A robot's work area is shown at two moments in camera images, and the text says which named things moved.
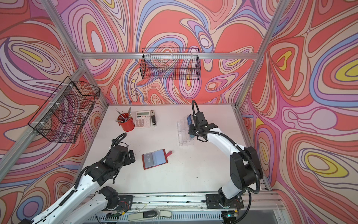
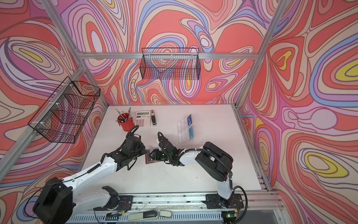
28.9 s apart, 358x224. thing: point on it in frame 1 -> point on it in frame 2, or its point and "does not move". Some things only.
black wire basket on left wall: (61, 116) does not move
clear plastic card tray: (184, 136) does not move
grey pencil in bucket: (116, 108) does not move
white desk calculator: (142, 119) does not move
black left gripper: (129, 160) -> (142, 147)
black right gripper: (192, 128) -> (156, 156)
